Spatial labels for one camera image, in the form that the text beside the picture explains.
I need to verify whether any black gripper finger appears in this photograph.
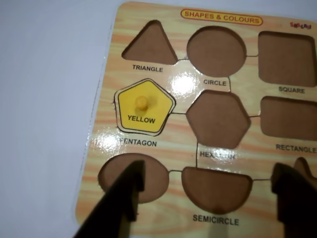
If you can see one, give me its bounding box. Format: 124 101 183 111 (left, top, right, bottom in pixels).
73 160 145 238
271 163 317 238

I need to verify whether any yellow pentagon puzzle piece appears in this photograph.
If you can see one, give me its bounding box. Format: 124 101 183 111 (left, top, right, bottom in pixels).
115 78 177 136

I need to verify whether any wooden shape puzzle board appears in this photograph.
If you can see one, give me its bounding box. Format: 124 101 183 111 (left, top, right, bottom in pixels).
73 1 317 238

